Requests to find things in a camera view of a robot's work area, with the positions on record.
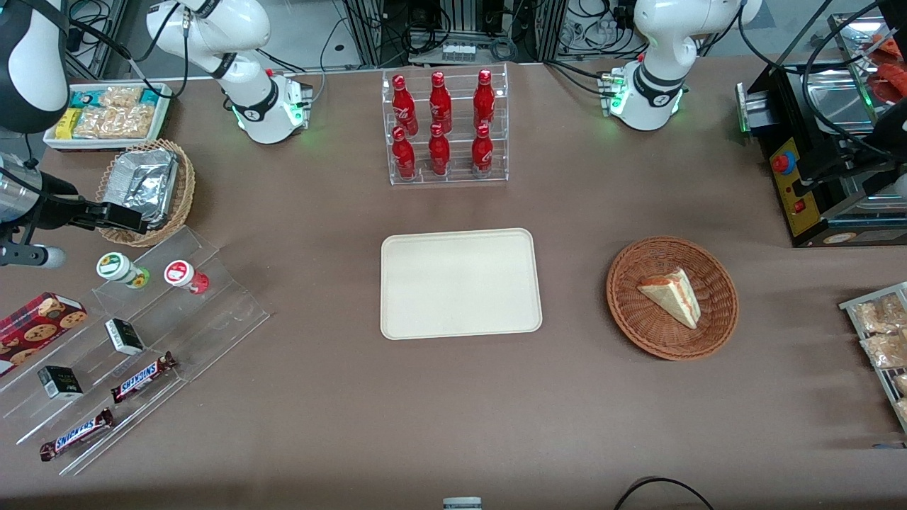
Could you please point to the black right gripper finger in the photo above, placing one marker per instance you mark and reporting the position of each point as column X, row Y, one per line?
column 127, row 225
column 126, row 212

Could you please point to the wrapped triangle sandwich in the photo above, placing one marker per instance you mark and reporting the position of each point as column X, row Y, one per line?
column 673, row 294

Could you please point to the light wicker basket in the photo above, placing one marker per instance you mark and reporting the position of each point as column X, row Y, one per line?
column 186, row 188

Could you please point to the red food pieces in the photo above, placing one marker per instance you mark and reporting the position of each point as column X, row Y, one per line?
column 889, row 74

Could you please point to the clear acrylic bottle rack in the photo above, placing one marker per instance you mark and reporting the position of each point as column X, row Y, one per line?
column 446, row 177

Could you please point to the white plastic snack bin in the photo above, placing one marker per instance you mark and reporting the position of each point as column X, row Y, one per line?
column 53, row 138

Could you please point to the small black box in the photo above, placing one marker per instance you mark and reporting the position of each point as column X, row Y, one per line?
column 60, row 382
column 125, row 336

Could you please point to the beige plastic tray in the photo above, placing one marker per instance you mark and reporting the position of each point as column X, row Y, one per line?
column 460, row 283

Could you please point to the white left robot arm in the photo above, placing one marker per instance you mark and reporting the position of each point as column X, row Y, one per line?
column 662, row 64

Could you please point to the brown round wicker basket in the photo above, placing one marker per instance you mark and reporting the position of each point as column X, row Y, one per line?
column 638, row 319

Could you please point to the teal snack pack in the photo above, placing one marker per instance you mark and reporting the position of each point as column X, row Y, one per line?
column 83, row 98

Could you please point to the snickers bar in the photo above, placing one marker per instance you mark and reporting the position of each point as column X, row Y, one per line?
column 142, row 377
column 76, row 434

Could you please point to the yellow snack pack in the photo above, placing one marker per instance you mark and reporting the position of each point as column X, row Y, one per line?
column 68, row 124

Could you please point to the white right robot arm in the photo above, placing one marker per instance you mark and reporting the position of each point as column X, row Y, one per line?
column 248, row 28

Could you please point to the clear bag of snacks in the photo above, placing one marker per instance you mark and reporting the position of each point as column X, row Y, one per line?
column 879, row 315
column 886, row 350

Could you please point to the red cola bottle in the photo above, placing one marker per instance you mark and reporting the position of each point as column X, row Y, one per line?
column 440, row 99
column 484, row 95
column 403, row 152
column 482, row 150
column 403, row 103
column 439, row 150

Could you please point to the clear rice cracker bag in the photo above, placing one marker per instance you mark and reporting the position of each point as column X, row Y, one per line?
column 117, row 122

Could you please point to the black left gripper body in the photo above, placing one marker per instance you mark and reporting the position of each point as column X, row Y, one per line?
column 845, row 164

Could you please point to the green lid yogurt cup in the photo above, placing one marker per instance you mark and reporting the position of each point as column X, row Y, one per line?
column 117, row 267

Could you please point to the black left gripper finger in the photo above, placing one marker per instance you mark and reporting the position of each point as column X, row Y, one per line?
column 811, row 185

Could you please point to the red cookie box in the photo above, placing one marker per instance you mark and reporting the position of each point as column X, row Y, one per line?
column 35, row 326

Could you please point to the white power strip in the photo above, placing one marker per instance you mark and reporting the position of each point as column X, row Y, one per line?
column 459, row 51

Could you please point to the black appliance with yellow panel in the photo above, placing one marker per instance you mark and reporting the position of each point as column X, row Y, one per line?
column 793, row 191

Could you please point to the grey object at table edge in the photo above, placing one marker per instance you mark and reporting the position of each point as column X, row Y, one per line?
column 462, row 503

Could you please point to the clear acrylic stepped shelf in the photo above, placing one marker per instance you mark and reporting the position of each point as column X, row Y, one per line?
column 212, row 312

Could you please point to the silver foil container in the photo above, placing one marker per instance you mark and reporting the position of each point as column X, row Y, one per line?
column 145, row 180

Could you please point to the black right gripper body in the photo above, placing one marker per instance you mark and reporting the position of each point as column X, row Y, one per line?
column 55, row 207

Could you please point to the aluminium frame rail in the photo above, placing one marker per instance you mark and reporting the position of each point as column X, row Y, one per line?
column 110, row 28

